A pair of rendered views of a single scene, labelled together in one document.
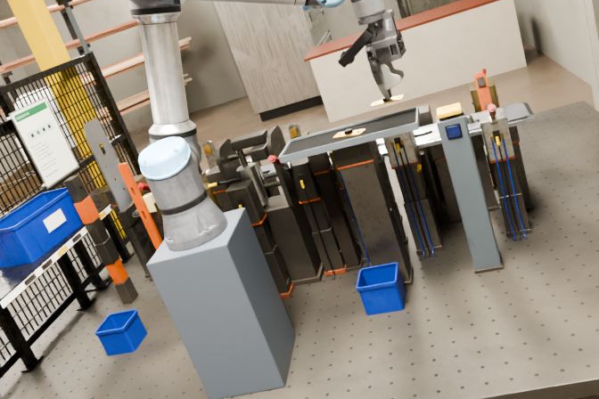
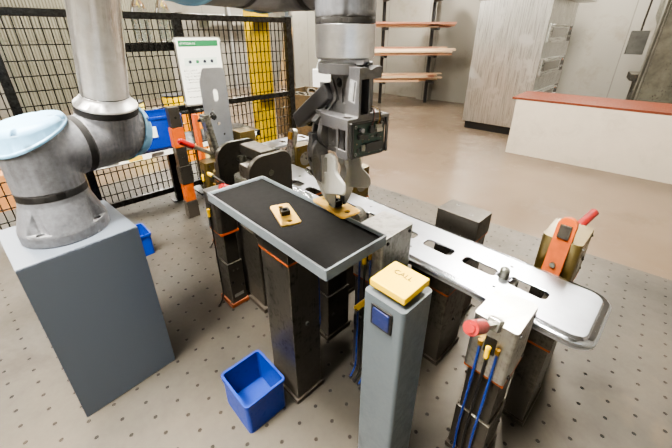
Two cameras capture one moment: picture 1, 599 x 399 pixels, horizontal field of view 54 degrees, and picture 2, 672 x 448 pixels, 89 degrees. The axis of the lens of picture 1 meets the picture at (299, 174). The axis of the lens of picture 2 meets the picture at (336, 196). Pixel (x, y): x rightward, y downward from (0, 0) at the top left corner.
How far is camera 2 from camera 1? 1.14 m
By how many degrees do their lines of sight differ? 26
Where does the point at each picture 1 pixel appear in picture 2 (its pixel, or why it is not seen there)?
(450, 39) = (652, 135)
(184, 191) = (17, 184)
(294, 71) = (506, 102)
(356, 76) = (546, 127)
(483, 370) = not seen: outside the picture
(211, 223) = (47, 231)
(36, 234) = not seen: hidden behind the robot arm
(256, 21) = (498, 54)
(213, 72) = (459, 79)
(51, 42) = not seen: outside the picture
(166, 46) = not seen: outside the picture
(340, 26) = (571, 84)
